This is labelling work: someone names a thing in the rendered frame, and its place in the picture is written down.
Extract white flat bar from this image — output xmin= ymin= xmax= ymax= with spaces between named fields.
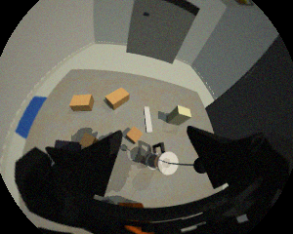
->
xmin=144 ymin=106 xmax=153 ymax=133

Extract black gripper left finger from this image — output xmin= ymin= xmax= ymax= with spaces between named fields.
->
xmin=45 ymin=130 xmax=123 ymax=196

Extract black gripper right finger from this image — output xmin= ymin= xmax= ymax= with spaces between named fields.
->
xmin=187 ymin=126 xmax=265 ymax=188

